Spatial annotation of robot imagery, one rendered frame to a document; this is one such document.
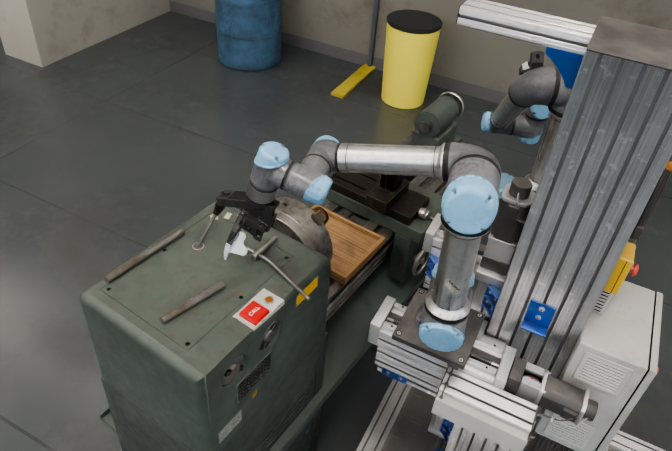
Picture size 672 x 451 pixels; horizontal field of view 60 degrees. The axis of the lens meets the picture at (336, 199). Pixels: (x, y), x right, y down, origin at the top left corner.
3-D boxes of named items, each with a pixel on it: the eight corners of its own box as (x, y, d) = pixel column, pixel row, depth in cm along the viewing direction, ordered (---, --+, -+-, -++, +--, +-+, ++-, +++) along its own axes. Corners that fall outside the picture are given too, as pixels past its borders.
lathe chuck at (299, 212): (322, 294, 210) (313, 222, 193) (256, 267, 226) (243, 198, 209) (336, 280, 216) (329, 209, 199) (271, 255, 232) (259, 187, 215)
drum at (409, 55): (434, 95, 542) (450, 17, 496) (417, 117, 509) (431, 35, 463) (388, 82, 557) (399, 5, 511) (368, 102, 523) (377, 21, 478)
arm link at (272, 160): (286, 166, 135) (253, 150, 135) (275, 199, 142) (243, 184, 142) (298, 148, 141) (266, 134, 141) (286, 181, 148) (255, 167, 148)
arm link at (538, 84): (516, 93, 169) (478, 139, 217) (554, 97, 168) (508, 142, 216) (519, 56, 171) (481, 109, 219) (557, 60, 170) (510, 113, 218)
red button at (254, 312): (255, 327, 159) (255, 322, 158) (239, 317, 162) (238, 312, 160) (269, 314, 163) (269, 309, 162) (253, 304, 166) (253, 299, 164)
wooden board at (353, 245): (344, 285, 226) (345, 278, 224) (272, 245, 241) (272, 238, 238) (384, 244, 246) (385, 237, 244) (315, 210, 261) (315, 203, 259)
